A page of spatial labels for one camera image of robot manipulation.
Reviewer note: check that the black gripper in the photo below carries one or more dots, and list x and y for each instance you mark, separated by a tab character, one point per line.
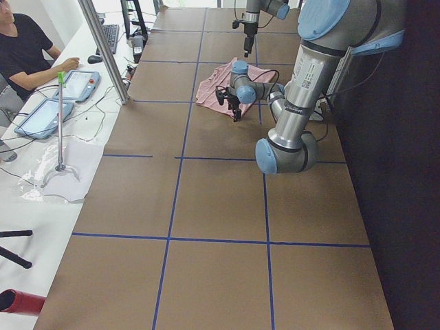
233	102
249	30

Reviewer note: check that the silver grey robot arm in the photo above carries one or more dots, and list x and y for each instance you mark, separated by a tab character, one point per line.
250	20
327	30

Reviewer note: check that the black monitor stand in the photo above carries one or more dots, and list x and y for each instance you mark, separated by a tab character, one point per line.
135	30

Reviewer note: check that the black keyboard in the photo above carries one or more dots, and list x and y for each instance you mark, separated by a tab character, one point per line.
111	32

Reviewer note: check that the black computer mouse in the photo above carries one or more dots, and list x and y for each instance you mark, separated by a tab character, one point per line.
94	59

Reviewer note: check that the far blue teach pendant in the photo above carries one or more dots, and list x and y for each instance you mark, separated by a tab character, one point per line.
78	85

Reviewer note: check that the blue teach pendant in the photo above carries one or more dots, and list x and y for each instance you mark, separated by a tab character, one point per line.
41	122
78	85

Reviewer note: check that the white paper sheet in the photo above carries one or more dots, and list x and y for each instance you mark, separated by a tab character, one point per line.
81	161

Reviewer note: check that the metal stand with green clip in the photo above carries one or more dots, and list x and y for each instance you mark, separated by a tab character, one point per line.
61	168

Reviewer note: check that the near blue teach pendant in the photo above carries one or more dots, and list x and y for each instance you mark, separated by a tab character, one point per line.
41	122

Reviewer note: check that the person in black shirt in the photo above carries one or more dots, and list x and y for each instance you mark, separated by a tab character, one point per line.
22	61

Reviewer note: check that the black tripod legs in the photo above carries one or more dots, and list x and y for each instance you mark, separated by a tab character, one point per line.
13	250

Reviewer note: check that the red cylinder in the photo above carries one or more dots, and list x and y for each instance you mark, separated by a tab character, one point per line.
22	303

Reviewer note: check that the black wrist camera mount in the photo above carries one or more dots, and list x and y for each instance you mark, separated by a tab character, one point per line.
237	23
221	94

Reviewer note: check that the aluminium frame post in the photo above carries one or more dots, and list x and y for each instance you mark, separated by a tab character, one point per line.
100	39

